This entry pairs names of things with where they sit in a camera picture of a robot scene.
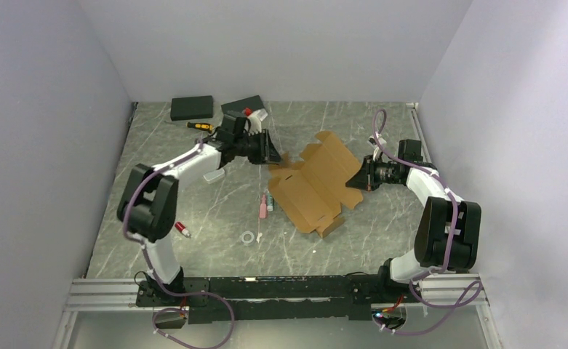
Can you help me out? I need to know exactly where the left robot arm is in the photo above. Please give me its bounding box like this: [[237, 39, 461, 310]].
[[116, 109, 282, 305]]

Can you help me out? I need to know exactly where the aluminium frame rail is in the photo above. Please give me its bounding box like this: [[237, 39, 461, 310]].
[[65, 278, 139, 312]]

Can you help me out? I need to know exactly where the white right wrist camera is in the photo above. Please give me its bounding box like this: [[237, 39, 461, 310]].
[[368, 136, 386, 161]]

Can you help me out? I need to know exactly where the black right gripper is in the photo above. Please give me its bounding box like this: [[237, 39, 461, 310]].
[[346, 154, 401, 191]]

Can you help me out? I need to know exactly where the black foam block left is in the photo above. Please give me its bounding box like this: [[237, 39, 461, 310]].
[[170, 95, 214, 121]]

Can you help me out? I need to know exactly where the black foam block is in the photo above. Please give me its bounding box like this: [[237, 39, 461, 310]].
[[220, 95, 265, 118], [170, 95, 214, 121]]

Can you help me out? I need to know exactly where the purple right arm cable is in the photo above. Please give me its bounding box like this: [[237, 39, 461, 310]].
[[371, 108, 484, 337]]

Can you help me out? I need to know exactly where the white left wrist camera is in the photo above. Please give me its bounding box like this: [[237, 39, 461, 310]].
[[243, 108, 268, 135]]

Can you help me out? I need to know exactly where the brown cardboard box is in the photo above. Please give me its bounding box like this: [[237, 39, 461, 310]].
[[268, 131, 364, 238]]

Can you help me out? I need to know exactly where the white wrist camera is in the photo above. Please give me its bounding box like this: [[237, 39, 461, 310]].
[[368, 136, 386, 161], [243, 108, 268, 135]]

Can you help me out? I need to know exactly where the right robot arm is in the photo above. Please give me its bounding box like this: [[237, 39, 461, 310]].
[[346, 137, 481, 302]]

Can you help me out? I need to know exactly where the red white marker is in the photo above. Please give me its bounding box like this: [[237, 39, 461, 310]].
[[174, 222, 191, 238]]

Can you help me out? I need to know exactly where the yellow black screwdriver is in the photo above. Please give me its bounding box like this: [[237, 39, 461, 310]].
[[186, 122, 215, 134]]

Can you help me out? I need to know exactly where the grey white rectangular device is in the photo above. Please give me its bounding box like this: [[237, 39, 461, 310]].
[[203, 168, 225, 184]]

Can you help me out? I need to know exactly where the pink marker pen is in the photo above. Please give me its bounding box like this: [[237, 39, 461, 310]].
[[258, 194, 268, 219]]

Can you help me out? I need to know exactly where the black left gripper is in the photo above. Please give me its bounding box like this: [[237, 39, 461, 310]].
[[234, 129, 285, 166]]

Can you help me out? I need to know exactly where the black foam block right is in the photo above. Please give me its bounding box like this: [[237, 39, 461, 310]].
[[220, 95, 265, 118]]

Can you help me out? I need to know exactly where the clear tape roll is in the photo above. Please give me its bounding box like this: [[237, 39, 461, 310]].
[[240, 231, 256, 245]]

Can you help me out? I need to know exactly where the green white glue stick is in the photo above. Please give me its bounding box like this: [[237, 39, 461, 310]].
[[266, 193, 274, 212]]

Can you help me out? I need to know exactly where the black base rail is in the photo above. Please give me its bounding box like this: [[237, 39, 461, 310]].
[[136, 273, 412, 324]]

